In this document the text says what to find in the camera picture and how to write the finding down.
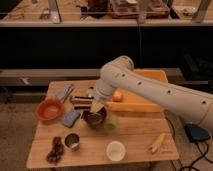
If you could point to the dark grape bunch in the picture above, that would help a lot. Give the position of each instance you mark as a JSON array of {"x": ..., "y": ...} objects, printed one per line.
[{"x": 54, "y": 156}]

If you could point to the white cup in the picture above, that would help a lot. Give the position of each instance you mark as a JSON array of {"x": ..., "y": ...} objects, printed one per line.
[{"x": 115, "y": 151}]

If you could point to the red bowl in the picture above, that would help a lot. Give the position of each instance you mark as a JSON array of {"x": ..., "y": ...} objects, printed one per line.
[{"x": 49, "y": 110}]

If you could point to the green cloth toy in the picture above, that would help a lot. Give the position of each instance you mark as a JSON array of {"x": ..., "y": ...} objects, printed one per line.
[{"x": 111, "y": 123}]

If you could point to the wooden table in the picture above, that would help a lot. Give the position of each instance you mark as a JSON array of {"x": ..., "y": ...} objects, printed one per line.
[{"x": 137, "y": 131}]

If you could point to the yellow plastic bin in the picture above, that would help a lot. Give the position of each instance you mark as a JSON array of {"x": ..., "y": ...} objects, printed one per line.
[{"x": 131, "y": 102}]

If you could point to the dark brown bowl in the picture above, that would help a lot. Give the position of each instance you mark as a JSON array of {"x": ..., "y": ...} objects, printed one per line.
[{"x": 95, "y": 120}]

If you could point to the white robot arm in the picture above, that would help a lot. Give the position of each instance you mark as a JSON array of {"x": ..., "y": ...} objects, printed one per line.
[{"x": 192, "y": 105}]

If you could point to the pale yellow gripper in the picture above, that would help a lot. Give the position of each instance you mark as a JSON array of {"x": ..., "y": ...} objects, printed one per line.
[{"x": 96, "y": 106}]

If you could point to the white spoon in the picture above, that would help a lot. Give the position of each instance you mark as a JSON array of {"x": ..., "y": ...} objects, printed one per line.
[{"x": 90, "y": 92}]

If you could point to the small orange fruit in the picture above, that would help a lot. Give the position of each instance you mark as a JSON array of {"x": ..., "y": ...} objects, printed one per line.
[{"x": 117, "y": 96}]

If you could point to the blue sponge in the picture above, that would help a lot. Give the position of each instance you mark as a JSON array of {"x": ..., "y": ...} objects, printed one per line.
[{"x": 70, "y": 118}]

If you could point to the black foot pedal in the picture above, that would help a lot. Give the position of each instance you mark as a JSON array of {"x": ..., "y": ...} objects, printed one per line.
[{"x": 196, "y": 133}]

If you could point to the small metal cup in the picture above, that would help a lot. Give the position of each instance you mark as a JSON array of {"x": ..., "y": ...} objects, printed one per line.
[{"x": 72, "y": 141}]

